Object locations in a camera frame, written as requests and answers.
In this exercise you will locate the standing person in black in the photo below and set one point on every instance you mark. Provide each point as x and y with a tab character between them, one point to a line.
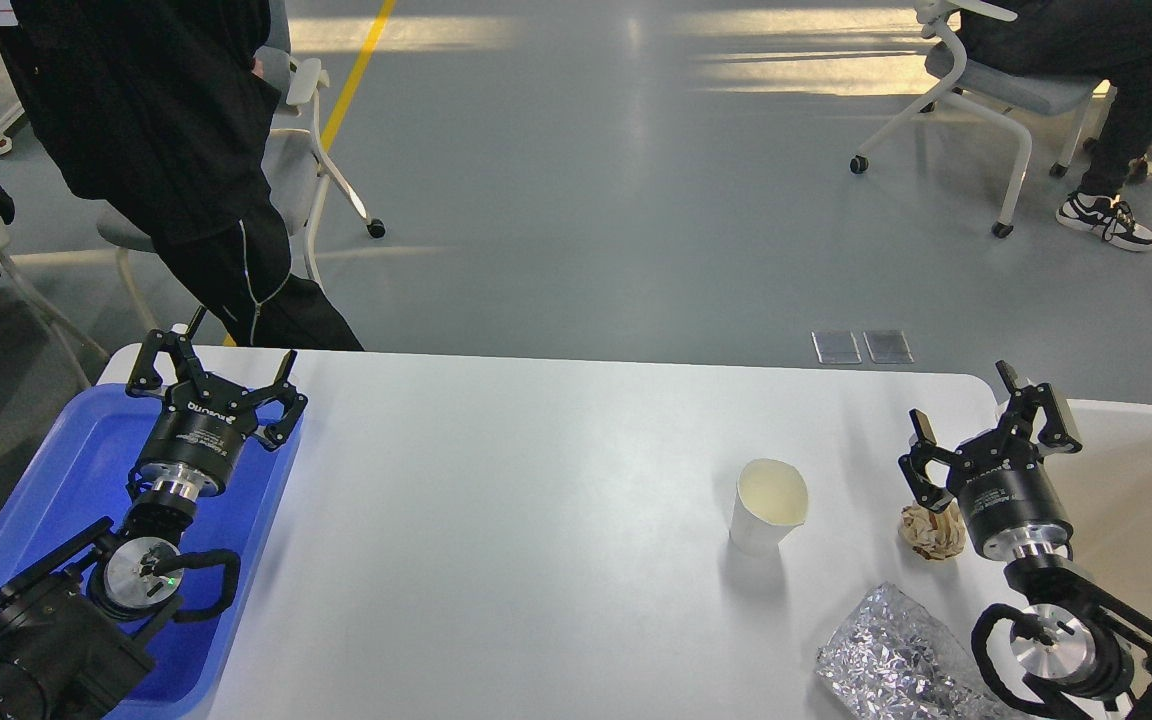
158	108

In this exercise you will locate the metal floor plate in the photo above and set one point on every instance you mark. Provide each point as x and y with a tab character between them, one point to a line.
836	348
889	347

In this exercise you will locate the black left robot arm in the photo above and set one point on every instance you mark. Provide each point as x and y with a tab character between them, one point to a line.
126	553

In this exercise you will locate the crumpled aluminium foil packet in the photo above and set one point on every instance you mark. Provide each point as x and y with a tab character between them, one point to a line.
891	659

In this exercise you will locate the beige plastic bin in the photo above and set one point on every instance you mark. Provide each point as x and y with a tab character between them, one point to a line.
1107	491

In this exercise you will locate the seated person in black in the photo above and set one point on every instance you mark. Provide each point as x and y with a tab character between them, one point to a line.
1110	40

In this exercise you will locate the white grey chair right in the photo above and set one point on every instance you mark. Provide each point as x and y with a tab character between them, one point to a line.
989	94

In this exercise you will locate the white chair behind person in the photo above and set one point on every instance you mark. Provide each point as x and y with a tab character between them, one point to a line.
295	161

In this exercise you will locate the crumpled brown paper ball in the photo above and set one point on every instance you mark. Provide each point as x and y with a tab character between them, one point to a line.
935	536

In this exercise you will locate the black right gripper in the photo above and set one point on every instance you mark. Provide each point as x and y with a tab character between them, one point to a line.
997	478

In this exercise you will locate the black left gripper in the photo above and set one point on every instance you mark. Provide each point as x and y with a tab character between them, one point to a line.
194	440

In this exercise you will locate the white paper cup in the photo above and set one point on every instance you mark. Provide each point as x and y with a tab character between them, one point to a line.
771	500

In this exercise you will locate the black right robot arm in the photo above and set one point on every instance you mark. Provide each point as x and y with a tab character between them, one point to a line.
1074	640

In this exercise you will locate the blue plastic tray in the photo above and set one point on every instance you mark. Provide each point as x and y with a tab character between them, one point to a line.
78	476

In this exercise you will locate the right metal floor plate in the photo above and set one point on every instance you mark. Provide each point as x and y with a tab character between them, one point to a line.
889	347

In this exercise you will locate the white chair far left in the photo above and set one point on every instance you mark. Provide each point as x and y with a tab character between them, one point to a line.
50	317

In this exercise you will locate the left metal floor plate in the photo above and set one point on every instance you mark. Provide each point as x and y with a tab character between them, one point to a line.
836	348

